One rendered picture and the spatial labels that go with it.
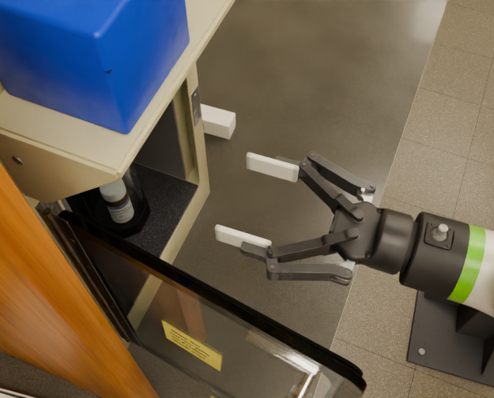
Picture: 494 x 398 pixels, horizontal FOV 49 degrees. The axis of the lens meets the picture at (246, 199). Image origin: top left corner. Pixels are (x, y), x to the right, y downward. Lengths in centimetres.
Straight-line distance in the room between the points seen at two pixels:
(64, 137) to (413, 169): 198
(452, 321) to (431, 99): 101
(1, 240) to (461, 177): 211
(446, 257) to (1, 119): 46
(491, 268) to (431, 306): 136
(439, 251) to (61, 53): 45
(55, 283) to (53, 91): 13
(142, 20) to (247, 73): 86
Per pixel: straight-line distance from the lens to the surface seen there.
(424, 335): 196
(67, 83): 37
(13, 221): 33
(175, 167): 93
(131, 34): 35
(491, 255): 65
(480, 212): 226
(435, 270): 64
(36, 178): 45
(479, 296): 66
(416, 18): 139
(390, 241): 64
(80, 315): 46
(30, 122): 41
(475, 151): 242
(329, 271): 63
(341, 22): 134
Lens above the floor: 181
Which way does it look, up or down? 59 degrees down
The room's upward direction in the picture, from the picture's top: straight up
